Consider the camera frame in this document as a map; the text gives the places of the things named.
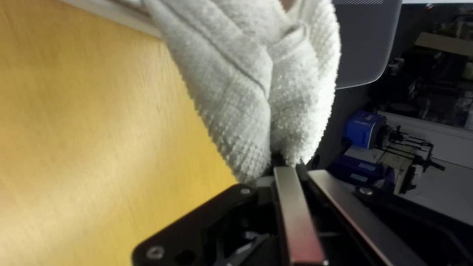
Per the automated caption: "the gripper left finger tan pad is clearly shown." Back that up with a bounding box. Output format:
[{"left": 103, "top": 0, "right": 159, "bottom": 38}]
[{"left": 270, "top": 152, "right": 330, "bottom": 266}]

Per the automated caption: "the gripper right finger tan pad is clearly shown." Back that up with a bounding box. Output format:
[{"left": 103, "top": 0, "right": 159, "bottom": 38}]
[{"left": 295, "top": 161, "right": 431, "bottom": 266}]

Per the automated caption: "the white terry towel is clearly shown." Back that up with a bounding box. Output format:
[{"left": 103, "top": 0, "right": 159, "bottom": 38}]
[{"left": 117, "top": 0, "right": 344, "bottom": 183}]

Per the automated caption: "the blue bin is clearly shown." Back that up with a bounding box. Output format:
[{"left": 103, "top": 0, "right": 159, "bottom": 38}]
[
  {"left": 329, "top": 144, "right": 397, "bottom": 192},
  {"left": 344, "top": 109, "right": 389, "bottom": 150}
]

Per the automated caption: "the grey office chair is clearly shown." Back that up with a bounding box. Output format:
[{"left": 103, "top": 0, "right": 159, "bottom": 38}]
[{"left": 333, "top": 0, "right": 404, "bottom": 91}]

